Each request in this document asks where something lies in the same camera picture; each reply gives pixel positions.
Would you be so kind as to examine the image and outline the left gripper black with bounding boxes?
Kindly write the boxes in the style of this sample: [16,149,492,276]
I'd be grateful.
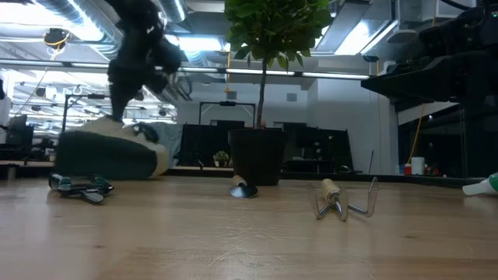
[104,0,184,122]

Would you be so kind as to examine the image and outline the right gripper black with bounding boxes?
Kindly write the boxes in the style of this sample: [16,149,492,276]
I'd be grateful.
[360,0,498,114]

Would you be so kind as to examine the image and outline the cream and green gardening bag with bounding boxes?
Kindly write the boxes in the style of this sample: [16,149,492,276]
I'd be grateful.
[54,115,171,181]

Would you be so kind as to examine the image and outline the green and black pruning shears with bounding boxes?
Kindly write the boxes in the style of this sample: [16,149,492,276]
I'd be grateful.
[48,173,115,205]

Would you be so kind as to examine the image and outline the green spray bottle white head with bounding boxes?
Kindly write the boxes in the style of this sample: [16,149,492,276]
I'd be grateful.
[461,171,498,197]

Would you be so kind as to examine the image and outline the steel trowel with wooden handle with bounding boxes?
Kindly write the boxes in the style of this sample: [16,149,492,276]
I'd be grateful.
[229,174,259,200]

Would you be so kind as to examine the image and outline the steel hand rake wooden handle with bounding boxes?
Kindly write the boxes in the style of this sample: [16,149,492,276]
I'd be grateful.
[309,177,381,222]

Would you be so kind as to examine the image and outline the black desk panel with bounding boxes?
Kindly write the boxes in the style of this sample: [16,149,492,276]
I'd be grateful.
[282,122,354,174]
[177,123,234,169]

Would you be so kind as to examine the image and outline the white cylinder container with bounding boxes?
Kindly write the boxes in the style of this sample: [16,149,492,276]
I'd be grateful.
[410,156,426,177]

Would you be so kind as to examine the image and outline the small potted plant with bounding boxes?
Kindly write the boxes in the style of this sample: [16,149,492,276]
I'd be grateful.
[212,150,232,169]

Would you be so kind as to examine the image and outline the long linear ceiling light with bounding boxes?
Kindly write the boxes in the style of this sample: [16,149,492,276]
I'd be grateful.
[225,68,370,81]

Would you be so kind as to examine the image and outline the green plant in black pot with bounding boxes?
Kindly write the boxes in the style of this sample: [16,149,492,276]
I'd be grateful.
[224,0,335,187]

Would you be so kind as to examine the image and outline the black metal rig frame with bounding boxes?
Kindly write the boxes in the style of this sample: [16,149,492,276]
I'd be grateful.
[61,93,110,134]

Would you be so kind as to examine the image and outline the thin yellow cable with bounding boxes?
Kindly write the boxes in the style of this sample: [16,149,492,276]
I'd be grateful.
[406,103,427,164]

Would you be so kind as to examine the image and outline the black rig frame with camera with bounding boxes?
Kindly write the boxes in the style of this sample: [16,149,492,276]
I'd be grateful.
[198,100,258,128]

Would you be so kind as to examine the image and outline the black aluminium table frame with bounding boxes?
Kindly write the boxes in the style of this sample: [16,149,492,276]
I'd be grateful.
[0,161,486,188]

